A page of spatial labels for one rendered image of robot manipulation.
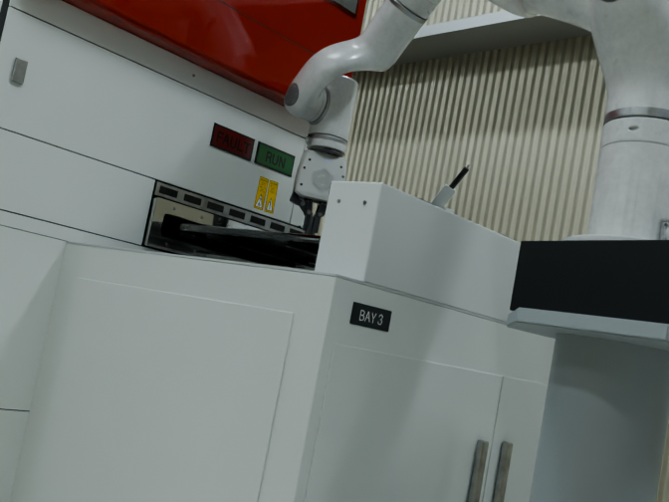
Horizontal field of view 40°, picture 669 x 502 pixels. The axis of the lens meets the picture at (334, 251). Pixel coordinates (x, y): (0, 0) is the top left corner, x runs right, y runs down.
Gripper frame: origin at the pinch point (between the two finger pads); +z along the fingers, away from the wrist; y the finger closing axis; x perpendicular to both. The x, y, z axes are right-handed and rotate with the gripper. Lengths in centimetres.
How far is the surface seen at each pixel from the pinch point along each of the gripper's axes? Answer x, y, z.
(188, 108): -2.9, -29.2, -17.3
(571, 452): -75, 23, 31
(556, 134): 219, 158, -98
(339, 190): -56, -9, 1
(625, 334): -87, 21, 16
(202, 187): 1.6, -23.0, -3.1
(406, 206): -58, 1, 2
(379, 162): 328, 102, -88
